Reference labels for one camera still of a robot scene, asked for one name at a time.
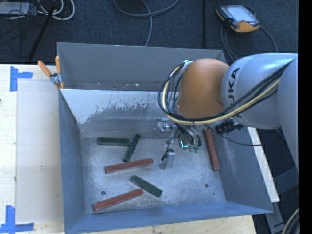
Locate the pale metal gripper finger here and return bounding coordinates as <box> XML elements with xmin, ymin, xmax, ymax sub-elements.
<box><xmin>154</xmin><ymin>118</ymin><xmax>172</xmax><ymax>132</ymax></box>
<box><xmin>159</xmin><ymin>150</ymin><xmax>176</xmax><ymax>170</ymax></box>

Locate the red-brown flat block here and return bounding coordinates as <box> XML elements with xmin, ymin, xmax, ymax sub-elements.
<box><xmin>92</xmin><ymin>188</ymin><xmax>145</xmax><ymax>213</ymax></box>
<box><xmin>202</xmin><ymin>128</ymin><xmax>221</xmax><ymax>172</ymax></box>
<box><xmin>104</xmin><ymin>158</ymin><xmax>155</xmax><ymax>174</ymax></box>

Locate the dark green flat block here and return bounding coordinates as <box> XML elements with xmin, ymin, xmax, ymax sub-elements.
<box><xmin>130</xmin><ymin>175</ymin><xmax>164</xmax><ymax>198</ymax></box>
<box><xmin>122</xmin><ymin>133</ymin><xmax>142</xmax><ymax>163</ymax></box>
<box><xmin>97</xmin><ymin>136</ymin><xmax>131</xmax><ymax>147</ymax></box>

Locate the grey metal bin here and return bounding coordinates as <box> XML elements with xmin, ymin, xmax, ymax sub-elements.
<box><xmin>56</xmin><ymin>41</ymin><xmax>274</xmax><ymax>234</ymax></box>

